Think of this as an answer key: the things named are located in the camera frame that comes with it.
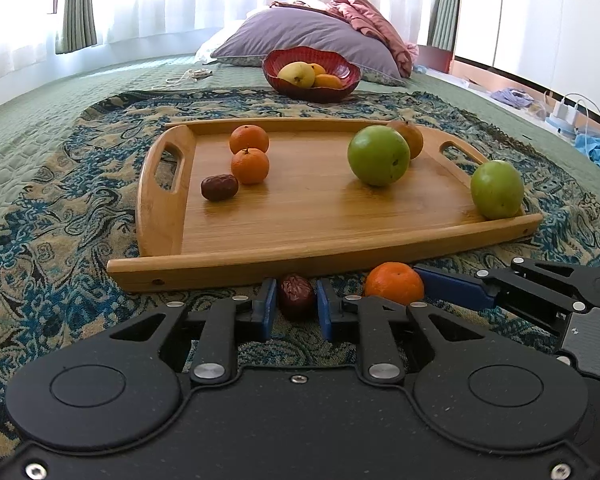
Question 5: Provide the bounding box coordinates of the wooden serving tray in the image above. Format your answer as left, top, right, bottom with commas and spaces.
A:
107, 117, 542, 292

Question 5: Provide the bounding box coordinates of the purple pillow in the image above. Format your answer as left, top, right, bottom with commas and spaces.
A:
194, 6, 405, 86

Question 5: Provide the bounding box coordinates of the green curtain left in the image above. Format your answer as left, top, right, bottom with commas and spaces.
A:
53, 0, 97, 54

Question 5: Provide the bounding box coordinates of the white charger with cables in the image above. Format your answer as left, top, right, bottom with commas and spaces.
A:
545, 92, 600, 140

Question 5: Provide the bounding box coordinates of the small tangerine with stem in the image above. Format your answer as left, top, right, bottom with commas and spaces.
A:
230, 148, 270, 185

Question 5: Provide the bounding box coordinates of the large bright orange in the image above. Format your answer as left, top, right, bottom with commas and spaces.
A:
364, 262, 425, 306

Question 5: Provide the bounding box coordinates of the green quilted bedspread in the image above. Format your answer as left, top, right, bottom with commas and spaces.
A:
0, 56, 600, 218

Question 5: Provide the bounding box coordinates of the pink blanket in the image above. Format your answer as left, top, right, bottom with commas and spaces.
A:
270, 0, 419, 78

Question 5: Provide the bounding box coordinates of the large green apple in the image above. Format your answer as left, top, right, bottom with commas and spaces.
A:
347, 125, 411, 188

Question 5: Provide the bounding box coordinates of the yellow mango in bowl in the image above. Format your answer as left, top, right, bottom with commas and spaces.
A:
277, 61, 315, 89

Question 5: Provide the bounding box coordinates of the red fruit bowl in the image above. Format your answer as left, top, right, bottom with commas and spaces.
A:
262, 47, 361, 103

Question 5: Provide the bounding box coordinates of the orange in bowl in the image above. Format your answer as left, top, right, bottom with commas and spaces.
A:
313, 74, 344, 90
310, 63, 326, 75

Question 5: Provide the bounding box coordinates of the blue paisley throw cloth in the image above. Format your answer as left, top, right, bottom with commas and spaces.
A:
0, 90, 600, 460

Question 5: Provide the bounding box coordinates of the dull brownish orange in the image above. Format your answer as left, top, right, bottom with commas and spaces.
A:
387, 119, 424, 159

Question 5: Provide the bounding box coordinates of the small round tangerine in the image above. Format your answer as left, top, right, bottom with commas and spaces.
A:
228, 124, 270, 154

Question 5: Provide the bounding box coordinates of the lilac cloth on floor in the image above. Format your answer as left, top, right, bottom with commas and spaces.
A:
490, 88, 534, 110

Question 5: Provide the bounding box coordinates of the red date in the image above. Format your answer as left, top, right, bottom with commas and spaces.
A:
279, 274, 315, 309
200, 174, 239, 202

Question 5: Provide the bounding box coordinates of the green curtain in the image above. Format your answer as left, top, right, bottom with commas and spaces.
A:
427, 0, 460, 51
53, 0, 97, 54

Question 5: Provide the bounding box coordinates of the rear orange in bowl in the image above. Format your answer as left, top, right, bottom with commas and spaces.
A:
310, 63, 326, 75

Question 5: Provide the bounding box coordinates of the front orange in bowl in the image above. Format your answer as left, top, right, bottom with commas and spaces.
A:
313, 74, 344, 90

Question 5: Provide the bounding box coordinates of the green curtain right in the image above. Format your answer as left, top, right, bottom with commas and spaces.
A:
427, 0, 460, 51

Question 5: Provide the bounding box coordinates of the small green apple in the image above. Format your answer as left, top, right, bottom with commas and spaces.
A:
470, 160, 524, 220

